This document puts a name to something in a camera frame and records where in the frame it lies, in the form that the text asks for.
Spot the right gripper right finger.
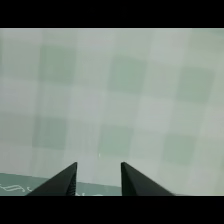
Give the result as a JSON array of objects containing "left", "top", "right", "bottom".
[{"left": 120, "top": 161, "right": 176, "bottom": 197}]

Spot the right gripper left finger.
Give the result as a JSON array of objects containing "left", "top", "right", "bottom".
[{"left": 27, "top": 161, "right": 78, "bottom": 197}]

